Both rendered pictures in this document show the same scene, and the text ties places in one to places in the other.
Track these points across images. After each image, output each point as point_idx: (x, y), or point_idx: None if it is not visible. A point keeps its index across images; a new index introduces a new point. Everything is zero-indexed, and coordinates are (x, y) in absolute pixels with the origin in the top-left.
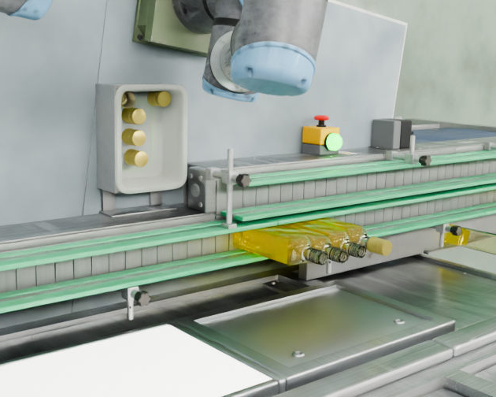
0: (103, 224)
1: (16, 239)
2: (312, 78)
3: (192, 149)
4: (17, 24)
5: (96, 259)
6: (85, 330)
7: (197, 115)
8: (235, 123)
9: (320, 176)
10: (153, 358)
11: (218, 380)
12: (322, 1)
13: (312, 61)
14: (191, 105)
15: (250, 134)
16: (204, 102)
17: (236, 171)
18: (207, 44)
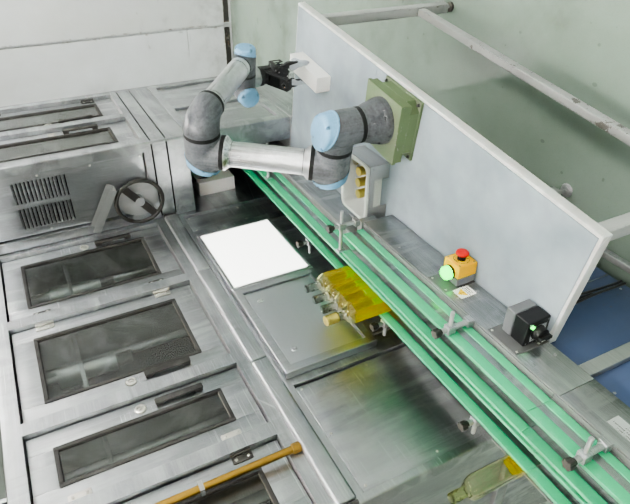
0: (333, 210)
1: (306, 191)
2: (194, 170)
3: (398, 210)
4: (343, 101)
5: None
6: None
7: (402, 192)
8: (421, 212)
9: (378, 268)
10: (267, 259)
11: (239, 273)
12: (186, 141)
13: (188, 163)
14: (400, 184)
15: (429, 227)
16: (407, 187)
17: (340, 224)
18: (382, 150)
